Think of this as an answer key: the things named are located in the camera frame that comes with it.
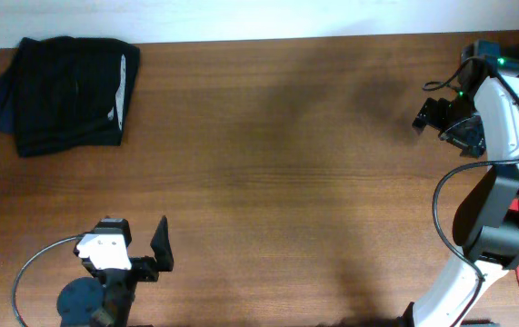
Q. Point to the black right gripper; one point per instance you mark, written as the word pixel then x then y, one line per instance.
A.
pixel 473 143

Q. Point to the dark shorts with white stripe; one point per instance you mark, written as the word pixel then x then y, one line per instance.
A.
pixel 71 92

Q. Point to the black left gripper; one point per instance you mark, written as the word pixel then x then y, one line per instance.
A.
pixel 163 256

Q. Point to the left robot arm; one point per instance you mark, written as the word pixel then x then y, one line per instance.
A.
pixel 106 295

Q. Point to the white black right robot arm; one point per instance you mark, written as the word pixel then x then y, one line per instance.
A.
pixel 482 121

